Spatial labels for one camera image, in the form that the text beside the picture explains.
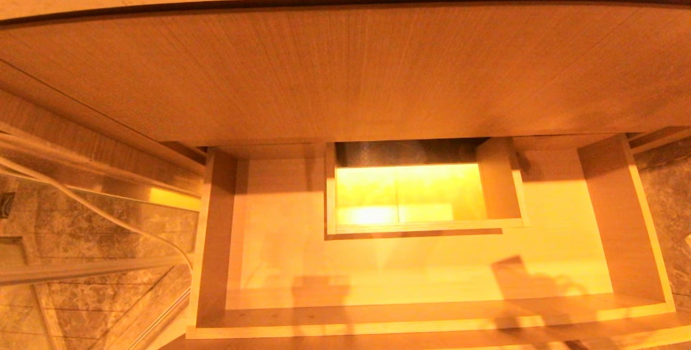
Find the wooden vanity drawer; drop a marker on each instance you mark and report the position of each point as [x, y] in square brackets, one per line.
[432, 269]

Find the wooden upper vanity front panel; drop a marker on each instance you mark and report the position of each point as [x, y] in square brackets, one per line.
[345, 69]

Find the wooden vanity side panel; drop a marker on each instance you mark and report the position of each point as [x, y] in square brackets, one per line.
[65, 123]

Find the glass shower screen pale frame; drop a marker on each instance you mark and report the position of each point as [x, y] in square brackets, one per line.
[81, 270]

